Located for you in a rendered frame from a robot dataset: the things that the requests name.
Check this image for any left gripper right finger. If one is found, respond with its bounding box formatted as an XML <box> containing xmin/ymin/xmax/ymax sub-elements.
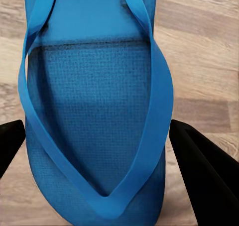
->
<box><xmin>169</xmin><ymin>119</ymin><xmax>239</xmax><ymax>226</ymax></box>

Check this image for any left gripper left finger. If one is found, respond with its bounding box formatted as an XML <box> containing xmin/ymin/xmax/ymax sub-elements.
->
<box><xmin>0</xmin><ymin>119</ymin><xmax>26</xmax><ymax>179</ymax></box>

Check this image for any sandal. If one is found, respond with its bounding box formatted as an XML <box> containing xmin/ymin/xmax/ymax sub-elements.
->
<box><xmin>18</xmin><ymin>0</ymin><xmax>173</xmax><ymax>226</ymax></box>

